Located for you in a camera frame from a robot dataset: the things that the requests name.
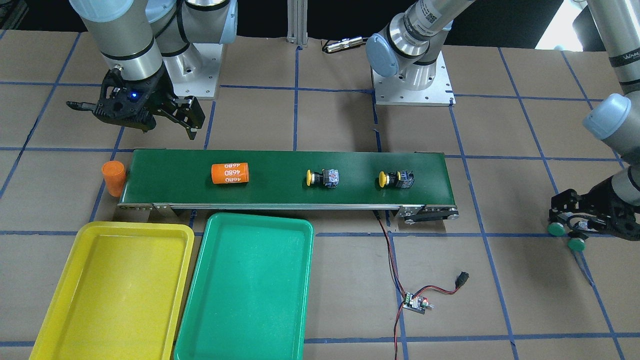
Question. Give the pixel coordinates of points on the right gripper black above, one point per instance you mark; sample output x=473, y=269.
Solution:
x=159, y=93

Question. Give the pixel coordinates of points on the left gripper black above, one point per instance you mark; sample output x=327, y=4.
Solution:
x=616, y=206

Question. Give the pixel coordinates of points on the green push button switch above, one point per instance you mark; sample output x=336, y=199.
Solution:
x=556, y=229
x=577, y=241

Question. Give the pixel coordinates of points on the orange cylinder with 4680 text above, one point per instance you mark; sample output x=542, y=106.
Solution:
x=229, y=173

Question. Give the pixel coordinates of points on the plain orange cylinder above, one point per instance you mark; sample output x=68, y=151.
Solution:
x=114, y=176

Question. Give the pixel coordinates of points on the yellow push button switch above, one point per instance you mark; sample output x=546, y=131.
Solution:
x=327, y=177
x=403, y=179

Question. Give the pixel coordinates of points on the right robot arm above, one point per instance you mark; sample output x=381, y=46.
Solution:
x=161, y=55

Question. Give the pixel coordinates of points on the green plastic tray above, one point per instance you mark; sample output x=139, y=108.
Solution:
x=249, y=290

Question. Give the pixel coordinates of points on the yellow plastic tray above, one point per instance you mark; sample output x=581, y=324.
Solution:
x=119, y=295

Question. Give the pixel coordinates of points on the green conveyor belt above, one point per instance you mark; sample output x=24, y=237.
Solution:
x=180, y=179

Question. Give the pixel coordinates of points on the motor speed controller board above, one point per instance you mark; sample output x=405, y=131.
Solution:
x=416, y=303

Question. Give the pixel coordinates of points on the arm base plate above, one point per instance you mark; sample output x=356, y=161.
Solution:
x=417, y=85
x=196, y=71

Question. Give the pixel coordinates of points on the aluminium frame post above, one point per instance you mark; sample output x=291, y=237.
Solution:
x=297, y=19

